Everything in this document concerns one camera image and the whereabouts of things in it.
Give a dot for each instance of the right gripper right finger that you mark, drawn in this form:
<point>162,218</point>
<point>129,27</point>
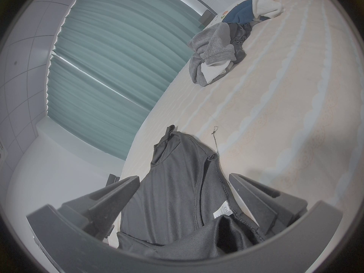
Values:
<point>273,206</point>

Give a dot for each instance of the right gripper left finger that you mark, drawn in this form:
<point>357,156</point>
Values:
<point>109,206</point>

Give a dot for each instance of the pile of clothes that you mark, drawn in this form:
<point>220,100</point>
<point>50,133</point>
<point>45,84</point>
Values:
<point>219,44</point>

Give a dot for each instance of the black T-shirt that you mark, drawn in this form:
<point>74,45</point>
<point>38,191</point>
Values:
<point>176,195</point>

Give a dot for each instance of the white printed pillow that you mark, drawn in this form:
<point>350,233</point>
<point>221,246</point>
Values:
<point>219,17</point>

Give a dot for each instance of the bed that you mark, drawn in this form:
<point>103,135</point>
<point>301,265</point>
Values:
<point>284,124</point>

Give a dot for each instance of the black chest of drawers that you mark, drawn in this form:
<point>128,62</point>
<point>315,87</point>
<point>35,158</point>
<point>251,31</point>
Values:
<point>111,180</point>

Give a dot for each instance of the grey bedside table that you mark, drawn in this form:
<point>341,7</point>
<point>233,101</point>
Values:
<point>206,17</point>

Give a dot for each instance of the blue-green curtain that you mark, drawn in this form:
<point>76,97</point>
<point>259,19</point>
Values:
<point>128,38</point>
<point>93,118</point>

